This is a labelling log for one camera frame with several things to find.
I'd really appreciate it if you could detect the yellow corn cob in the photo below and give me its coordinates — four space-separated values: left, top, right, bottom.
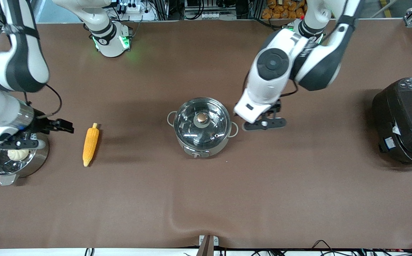
82 123 100 167

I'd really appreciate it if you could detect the glass pot lid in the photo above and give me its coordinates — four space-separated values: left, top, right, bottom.
173 98 232 149

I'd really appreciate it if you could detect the steel steamer pot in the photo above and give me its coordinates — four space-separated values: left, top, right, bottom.
0 134 50 186

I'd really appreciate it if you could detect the steel electric cooking pot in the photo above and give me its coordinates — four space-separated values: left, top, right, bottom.
167 97 239 159

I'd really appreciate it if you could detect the white steamed bun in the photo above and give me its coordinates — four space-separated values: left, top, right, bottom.
7 149 31 161

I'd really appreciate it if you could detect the pile of orange breads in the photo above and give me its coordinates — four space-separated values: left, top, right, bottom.
261 0 306 20

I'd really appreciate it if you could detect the brown table cloth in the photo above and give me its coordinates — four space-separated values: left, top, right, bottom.
0 18 412 249

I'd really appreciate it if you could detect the black rice cooker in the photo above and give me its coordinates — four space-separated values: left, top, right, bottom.
372 77 412 169

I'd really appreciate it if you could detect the white power strip with plugs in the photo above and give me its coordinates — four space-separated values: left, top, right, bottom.
115 0 142 14

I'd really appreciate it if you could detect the grey metal table clamp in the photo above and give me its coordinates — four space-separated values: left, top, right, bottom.
199 235 219 256

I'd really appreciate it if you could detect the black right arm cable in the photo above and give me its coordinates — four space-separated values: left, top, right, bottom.
23 84 63 118

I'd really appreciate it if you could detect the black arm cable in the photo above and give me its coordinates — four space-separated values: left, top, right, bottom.
280 80 299 98
23 84 63 118

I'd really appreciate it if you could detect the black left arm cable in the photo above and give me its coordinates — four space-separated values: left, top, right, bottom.
280 80 299 98

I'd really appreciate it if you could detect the black floor cable bundle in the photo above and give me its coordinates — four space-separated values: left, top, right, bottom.
249 240 412 256

